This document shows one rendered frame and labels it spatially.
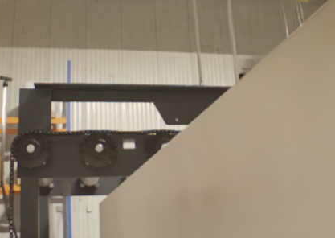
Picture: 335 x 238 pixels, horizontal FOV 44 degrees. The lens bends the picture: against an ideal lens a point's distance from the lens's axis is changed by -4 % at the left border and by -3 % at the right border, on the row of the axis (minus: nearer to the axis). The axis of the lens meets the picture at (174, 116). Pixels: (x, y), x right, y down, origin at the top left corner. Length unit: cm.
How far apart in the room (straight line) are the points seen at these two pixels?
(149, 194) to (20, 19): 1233
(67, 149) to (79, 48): 1012
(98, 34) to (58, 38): 112
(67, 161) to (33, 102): 32
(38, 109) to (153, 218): 187
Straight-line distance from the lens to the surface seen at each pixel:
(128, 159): 198
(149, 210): 17
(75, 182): 289
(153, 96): 210
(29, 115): 201
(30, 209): 192
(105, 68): 1184
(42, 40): 1214
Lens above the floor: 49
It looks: 15 degrees up
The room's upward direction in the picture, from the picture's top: 4 degrees counter-clockwise
